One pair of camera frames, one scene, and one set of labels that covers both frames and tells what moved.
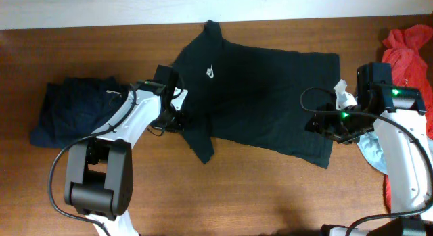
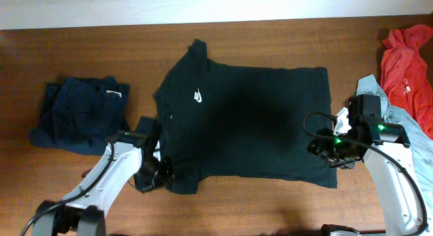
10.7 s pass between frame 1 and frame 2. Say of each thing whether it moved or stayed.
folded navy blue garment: stayed
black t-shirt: moved
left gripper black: moved
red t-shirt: stayed
